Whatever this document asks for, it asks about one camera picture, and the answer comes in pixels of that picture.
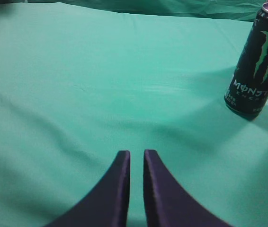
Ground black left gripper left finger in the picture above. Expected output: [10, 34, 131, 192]
[47, 150, 131, 227]

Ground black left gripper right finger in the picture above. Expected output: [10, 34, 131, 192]
[143, 149, 230, 227]

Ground green tablecloth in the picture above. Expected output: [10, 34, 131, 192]
[0, 2, 268, 227]

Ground black Monster energy can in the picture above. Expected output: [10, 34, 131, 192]
[224, 2, 268, 116]

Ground green backdrop cloth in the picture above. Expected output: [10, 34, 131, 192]
[0, 0, 268, 21]

